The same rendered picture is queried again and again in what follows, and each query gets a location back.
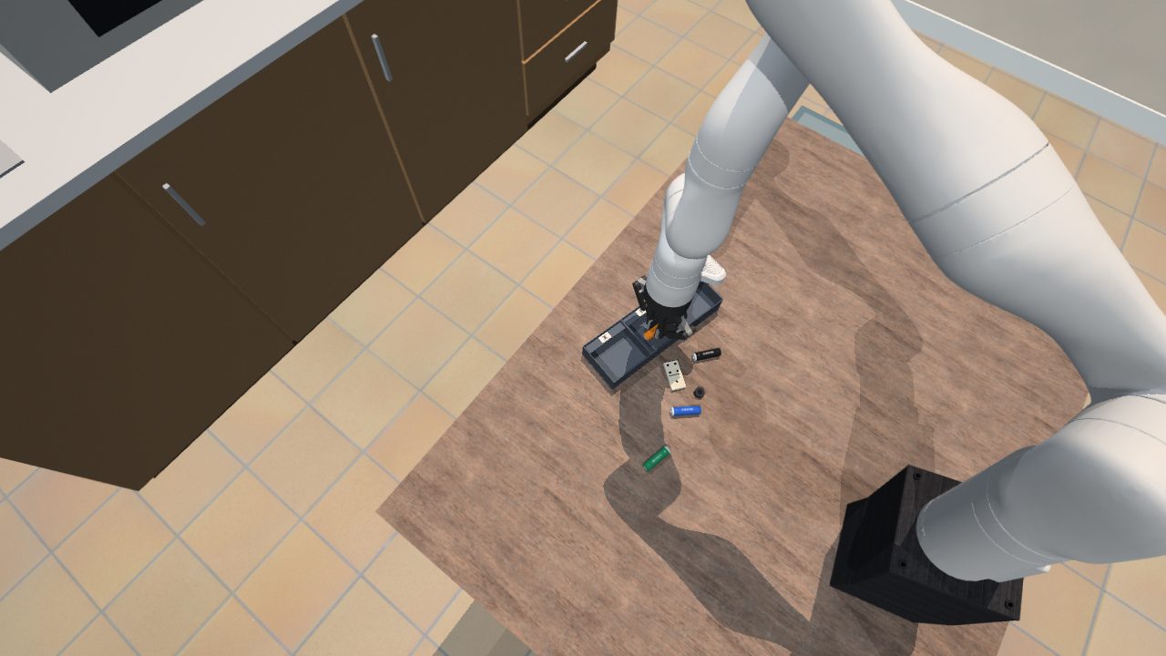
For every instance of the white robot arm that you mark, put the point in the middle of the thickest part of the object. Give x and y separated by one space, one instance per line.
1002 218

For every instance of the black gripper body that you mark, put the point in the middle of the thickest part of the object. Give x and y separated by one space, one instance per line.
673 313

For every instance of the cream domino tile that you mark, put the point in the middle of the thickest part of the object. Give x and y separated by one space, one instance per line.
674 375

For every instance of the black aa battery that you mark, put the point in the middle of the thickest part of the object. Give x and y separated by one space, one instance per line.
706 354

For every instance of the green aa battery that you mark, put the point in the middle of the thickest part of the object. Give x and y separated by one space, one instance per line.
654 460

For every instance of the grey rack of bins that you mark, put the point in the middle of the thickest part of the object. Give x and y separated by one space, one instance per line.
621 350

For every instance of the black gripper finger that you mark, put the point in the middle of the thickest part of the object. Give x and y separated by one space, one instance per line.
638 286
679 331

